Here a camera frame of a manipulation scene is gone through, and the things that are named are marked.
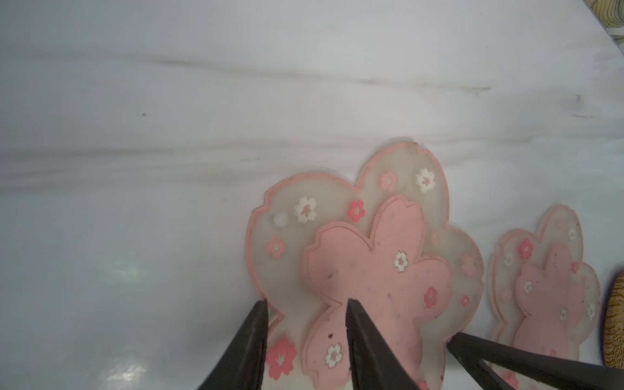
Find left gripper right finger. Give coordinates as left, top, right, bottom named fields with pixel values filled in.
left=345, top=299, right=419, bottom=390

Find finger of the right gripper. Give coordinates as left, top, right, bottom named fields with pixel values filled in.
left=447, top=332, right=623, bottom=389

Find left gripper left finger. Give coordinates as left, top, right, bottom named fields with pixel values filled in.
left=198, top=300, right=268, bottom=390

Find pink flower coaster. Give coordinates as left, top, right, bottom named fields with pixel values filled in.
left=487, top=205, right=601, bottom=361
left=245, top=141, right=484, bottom=389

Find woven rattan coaster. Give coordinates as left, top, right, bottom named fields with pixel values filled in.
left=601, top=271, right=623, bottom=370

